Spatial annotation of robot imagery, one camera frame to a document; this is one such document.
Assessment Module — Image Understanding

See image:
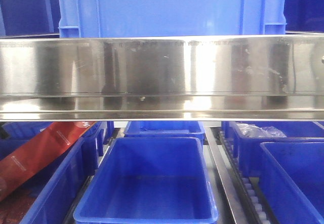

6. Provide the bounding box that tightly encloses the blue centre rear bin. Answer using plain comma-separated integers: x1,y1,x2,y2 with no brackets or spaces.
124,121,205,145

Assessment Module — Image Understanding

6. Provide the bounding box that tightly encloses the blue right front bin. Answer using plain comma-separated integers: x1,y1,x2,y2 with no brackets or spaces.
259,142,323,223

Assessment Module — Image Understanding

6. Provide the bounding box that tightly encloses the blue right rear bin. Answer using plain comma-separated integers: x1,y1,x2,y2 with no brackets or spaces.
222,121,323,177

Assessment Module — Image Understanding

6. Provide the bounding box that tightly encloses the large light blue crate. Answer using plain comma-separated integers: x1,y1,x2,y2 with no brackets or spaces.
59,0,286,38

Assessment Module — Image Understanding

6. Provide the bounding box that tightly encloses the blue centre front bin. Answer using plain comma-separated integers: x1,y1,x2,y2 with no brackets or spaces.
73,137,219,223

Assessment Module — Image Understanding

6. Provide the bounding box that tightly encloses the red foil package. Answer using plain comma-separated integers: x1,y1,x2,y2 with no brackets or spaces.
1,121,96,200

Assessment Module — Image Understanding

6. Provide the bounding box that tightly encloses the blue bin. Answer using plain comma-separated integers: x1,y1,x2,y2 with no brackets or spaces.
124,121,205,145
1,121,113,223
73,137,219,223
222,121,323,177
259,142,323,223

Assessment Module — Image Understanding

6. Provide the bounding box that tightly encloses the blue left bin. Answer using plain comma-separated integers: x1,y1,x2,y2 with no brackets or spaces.
1,121,113,223

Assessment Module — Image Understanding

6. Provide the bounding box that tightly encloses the roller track rail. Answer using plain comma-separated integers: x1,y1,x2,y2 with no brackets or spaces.
204,126,277,223

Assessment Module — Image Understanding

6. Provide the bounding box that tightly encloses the clear plastic bag in bin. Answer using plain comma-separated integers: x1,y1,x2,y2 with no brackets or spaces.
236,123,287,138

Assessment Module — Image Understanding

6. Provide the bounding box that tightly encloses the stainless steel shelf rail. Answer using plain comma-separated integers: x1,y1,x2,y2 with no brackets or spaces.
1,33,323,122

